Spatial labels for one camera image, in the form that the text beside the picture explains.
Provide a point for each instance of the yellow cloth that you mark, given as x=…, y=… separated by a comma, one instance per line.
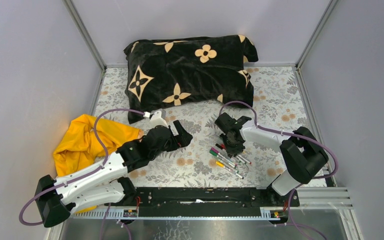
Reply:
x=79, y=146

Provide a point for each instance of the green cap marker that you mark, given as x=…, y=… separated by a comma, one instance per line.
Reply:
x=221, y=160

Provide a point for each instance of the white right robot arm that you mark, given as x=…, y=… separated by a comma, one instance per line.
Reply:
x=302, y=154

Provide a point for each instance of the black floral pillow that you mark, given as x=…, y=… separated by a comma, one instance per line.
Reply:
x=164, y=73

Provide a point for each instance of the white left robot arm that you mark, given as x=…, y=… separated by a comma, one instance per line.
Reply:
x=59, y=198

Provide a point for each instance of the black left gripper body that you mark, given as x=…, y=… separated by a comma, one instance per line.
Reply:
x=170, y=146

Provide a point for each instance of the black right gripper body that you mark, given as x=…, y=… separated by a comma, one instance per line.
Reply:
x=232, y=147

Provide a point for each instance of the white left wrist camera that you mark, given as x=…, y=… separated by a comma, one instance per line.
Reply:
x=156, y=119

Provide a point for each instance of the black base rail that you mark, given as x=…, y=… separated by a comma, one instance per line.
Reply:
x=205, y=202

